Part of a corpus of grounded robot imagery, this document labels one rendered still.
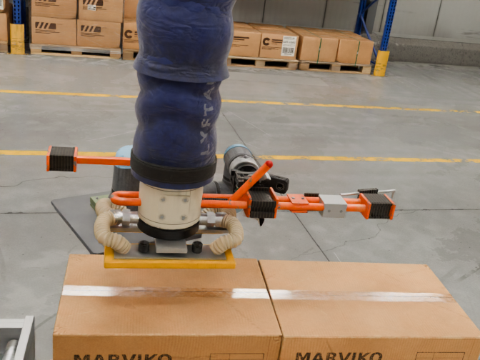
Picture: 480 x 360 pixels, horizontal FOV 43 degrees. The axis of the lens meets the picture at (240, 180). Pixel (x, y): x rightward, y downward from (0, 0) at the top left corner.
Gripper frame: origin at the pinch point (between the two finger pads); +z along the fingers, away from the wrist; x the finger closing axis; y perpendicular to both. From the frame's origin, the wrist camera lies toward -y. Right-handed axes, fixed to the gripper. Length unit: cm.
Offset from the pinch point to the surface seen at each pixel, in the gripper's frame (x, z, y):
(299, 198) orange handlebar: 1.5, -0.6, -9.5
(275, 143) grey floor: -124, -394, -118
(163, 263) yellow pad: -11.0, 14.2, 29.3
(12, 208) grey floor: -124, -240, 106
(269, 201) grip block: 2.6, 4.5, 0.7
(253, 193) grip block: 1.8, -1.9, 3.9
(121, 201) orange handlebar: 0.6, 2.9, 40.3
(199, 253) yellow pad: -10.3, 10.3, 19.4
